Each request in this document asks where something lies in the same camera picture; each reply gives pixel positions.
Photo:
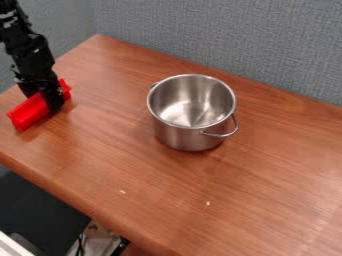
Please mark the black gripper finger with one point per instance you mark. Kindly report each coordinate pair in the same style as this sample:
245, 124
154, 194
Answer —
30, 87
53, 94

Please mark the red rectangular block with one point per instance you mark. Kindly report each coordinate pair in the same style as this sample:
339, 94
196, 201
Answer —
30, 111

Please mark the stainless steel pot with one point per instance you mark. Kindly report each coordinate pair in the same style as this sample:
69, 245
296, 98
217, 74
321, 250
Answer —
193, 109

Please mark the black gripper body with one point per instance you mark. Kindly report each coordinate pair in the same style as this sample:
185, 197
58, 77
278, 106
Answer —
26, 45

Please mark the white object at corner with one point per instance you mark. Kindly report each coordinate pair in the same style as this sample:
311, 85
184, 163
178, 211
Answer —
11, 248

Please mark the grey table leg bracket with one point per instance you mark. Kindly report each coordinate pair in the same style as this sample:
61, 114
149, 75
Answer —
98, 241

